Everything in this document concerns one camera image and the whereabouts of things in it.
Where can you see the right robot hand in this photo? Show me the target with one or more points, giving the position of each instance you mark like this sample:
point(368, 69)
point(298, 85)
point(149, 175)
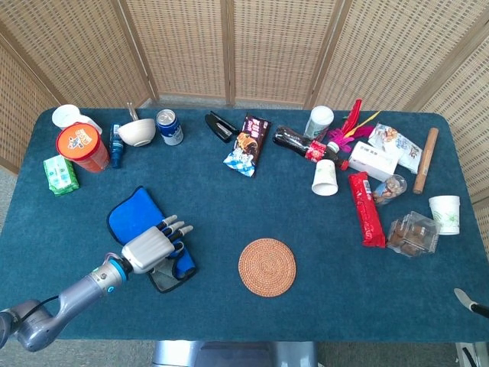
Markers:
point(468, 302)

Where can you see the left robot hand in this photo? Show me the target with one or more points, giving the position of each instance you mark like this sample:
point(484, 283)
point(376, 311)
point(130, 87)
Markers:
point(149, 248)

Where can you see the grey and blue cloth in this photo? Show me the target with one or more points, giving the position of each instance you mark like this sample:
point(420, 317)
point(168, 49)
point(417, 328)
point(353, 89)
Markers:
point(133, 214)

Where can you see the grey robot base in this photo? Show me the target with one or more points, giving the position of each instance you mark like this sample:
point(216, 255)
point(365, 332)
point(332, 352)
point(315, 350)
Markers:
point(229, 353)

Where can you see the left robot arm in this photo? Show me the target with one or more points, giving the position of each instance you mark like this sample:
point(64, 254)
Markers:
point(76, 294)

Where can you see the clear plastic cookie box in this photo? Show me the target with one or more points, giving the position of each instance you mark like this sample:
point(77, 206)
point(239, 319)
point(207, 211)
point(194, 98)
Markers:
point(412, 233)

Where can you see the white paper cup, green print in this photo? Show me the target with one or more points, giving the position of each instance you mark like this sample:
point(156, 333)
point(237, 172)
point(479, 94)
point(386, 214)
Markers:
point(324, 176)
point(445, 214)

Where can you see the blue spray bottle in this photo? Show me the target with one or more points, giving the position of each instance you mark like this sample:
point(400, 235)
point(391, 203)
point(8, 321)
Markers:
point(116, 151)

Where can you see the green tissue pack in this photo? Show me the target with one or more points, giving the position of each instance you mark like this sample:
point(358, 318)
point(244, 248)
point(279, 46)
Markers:
point(60, 176)

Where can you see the white bowl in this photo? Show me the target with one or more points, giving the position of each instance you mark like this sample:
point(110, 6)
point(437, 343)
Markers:
point(135, 132)

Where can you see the round woven coaster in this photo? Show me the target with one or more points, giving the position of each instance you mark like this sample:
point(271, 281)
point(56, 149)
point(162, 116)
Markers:
point(267, 266)

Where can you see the blue soda can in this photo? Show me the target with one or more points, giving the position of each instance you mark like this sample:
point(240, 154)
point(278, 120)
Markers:
point(170, 130)

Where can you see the blue white checked snack bag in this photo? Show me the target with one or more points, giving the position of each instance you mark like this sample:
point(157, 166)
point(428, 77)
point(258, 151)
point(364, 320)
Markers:
point(238, 162)

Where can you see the red tub with orange lid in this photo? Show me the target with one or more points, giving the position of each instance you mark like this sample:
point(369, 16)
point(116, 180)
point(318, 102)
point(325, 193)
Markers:
point(78, 139)

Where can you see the red biscuit pack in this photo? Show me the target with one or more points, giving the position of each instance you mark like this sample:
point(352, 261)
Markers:
point(366, 210)

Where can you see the clear plastic snack cup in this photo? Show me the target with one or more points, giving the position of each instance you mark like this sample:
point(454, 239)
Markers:
point(389, 189)

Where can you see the black stapler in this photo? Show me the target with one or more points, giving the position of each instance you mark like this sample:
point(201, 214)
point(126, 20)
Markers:
point(219, 126)

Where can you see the blue table cloth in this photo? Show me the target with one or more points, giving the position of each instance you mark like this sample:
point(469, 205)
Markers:
point(324, 286)

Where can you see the wooden rolling pin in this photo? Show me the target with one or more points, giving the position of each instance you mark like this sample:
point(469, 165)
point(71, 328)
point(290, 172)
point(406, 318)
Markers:
point(426, 160)

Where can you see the dark chocolate snack bag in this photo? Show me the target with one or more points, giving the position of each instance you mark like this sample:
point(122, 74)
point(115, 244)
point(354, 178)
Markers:
point(254, 137)

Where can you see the white mug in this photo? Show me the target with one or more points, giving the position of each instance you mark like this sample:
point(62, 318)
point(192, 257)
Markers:
point(65, 114)

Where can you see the white printed snack bag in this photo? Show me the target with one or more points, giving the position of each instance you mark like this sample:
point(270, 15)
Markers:
point(401, 147)

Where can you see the white carton box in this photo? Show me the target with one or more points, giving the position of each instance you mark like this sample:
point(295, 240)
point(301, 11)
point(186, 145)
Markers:
point(372, 160)

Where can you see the cola bottle with red label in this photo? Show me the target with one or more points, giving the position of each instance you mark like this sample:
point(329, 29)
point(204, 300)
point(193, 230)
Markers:
point(294, 139)

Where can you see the colourful feather shuttlecock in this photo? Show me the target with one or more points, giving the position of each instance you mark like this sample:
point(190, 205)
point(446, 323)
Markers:
point(345, 137)

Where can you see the bamboo folding screen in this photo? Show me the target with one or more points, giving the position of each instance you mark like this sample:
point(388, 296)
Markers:
point(191, 46)

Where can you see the white green lidded cup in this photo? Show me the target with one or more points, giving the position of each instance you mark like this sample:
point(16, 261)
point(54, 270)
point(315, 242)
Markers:
point(319, 118)

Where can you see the white metal frame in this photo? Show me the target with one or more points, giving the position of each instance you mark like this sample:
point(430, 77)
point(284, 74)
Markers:
point(477, 355)

